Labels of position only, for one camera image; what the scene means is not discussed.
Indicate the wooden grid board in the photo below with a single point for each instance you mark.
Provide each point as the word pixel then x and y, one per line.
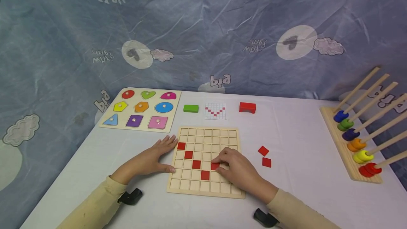
pixel 208 140

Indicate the person's right forearm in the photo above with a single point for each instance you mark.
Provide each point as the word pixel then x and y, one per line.
pixel 295 211

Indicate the green rectangular block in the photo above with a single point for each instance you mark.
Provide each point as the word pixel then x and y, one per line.
pixel 190 108

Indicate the person's left thumb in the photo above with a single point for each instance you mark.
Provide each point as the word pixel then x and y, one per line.
pixel 166 169

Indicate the person's left forearm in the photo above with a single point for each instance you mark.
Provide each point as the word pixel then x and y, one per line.
pixel 95 204

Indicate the green heart puzzle piece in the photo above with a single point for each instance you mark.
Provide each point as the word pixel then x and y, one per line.
pixel 148 95

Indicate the pink square puzzle piece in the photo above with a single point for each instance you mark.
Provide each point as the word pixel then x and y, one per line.
pixel 157 123

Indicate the person's right fingers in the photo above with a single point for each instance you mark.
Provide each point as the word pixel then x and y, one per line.
pixel 224 156

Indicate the pink semicircle puzzle piece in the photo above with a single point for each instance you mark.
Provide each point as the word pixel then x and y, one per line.
pixel 168 97

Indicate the yellow pentagon puzzle piece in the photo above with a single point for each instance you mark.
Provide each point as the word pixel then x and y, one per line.
pixel 120 107

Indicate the purple square puzzle piece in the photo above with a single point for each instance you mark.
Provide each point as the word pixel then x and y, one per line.
pixel 134 121

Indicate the red square tile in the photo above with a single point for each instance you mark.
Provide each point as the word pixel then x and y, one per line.
pixel 205 175
pixel 196 164
pixel 214 166
pixel 181 146
pixel 263 150
pixel 266 162
pixel 188 154

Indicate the person's left fingers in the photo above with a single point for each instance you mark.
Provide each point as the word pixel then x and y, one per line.
pixel 168 143

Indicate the white pattern card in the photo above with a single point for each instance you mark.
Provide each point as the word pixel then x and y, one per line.
pixel 215 116

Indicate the blue circle puzzle piece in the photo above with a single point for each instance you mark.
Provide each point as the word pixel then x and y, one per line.
pixel 164 108

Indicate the wooden shape puzzle board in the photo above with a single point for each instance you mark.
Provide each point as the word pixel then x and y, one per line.
pixel 132 112

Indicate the person's right hand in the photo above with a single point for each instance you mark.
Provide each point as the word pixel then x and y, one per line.
pixel 241 172

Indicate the wooden rack with rods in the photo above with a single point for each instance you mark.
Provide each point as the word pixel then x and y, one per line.
pixel 342 147

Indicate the person's left hand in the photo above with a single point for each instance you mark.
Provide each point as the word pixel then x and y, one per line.
pixel 148 162

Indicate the red circle puzzle piece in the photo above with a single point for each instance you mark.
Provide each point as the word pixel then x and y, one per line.
pixel 128 95

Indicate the red arch block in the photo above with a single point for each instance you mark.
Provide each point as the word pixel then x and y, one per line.
pixel 247 106

